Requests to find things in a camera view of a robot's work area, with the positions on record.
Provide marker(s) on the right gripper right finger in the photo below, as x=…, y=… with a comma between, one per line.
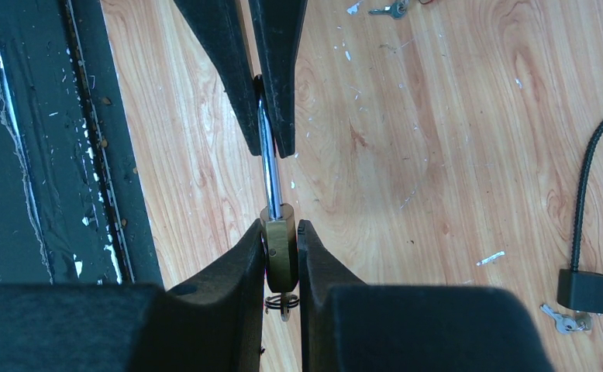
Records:
x=348, y=325

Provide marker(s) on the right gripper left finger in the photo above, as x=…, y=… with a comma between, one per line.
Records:
x=210, y=322

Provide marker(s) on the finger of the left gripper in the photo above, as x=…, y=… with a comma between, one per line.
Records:
x=218, y=26
x=277, y=26

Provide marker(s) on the brass padlock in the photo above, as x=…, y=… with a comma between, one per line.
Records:
x=277, y=218

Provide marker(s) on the brass padlock keys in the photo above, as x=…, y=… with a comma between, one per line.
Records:
x=282, y=303

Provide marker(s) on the red lock keys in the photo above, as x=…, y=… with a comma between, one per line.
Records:
x=396, y=10

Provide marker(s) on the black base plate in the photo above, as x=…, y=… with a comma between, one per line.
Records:
x=72, y=209

